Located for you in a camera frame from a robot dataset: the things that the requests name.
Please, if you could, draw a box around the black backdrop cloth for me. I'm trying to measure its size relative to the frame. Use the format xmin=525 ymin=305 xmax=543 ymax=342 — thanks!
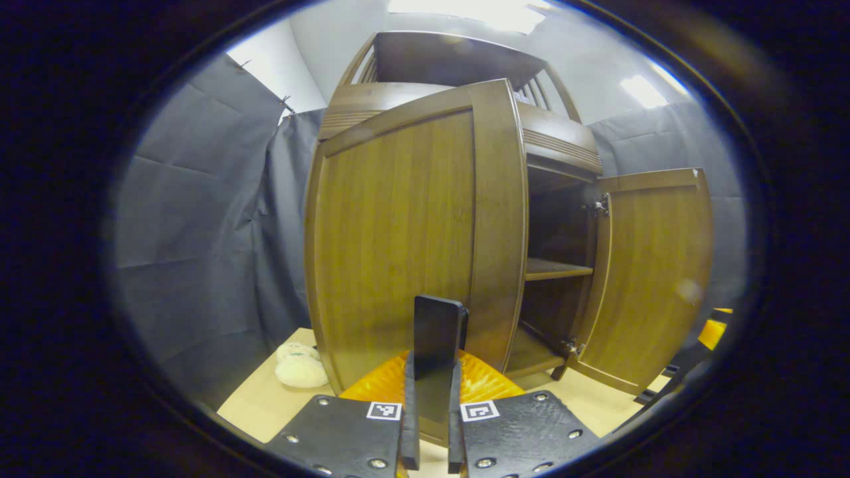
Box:
xmin=110 ymin=53 xmax=748 ymax=412

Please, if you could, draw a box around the small ceiling light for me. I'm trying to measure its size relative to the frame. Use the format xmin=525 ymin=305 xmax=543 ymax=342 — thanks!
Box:
xmin=620 ymin=62 xmax=691 ymax=110

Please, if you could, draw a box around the large ceiling light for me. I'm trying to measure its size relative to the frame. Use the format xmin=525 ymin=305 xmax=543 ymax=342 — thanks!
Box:
xmin=387 ymin=0 xmax=555 ymax=35

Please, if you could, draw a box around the wooden shoe cabinet door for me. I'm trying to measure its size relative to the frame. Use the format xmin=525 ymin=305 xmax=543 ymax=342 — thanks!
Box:
xmin=564 ymin=167 xmax=715 ymax=397
xmin=304 ymin=78 xmax=530 ymax=447

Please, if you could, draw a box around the cream plush toy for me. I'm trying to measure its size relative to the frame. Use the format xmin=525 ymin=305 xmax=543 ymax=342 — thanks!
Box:
xmin=274 ymin=341 xmax=330 ymax=389

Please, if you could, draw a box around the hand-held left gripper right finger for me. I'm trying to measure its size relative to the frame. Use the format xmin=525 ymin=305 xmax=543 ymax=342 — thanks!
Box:
xmin=448 ymin=351 xmax=602 ymax=478

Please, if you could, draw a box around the brown wooden shoe cabinet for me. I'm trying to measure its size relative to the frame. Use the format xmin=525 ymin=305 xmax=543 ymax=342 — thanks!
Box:
xmin=317 ymin=30 xmax=605 ymax=382

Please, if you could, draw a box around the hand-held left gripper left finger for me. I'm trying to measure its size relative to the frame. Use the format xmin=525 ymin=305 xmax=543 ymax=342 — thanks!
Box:
xmin=266 ymin=351 xmax=420 ymax=478

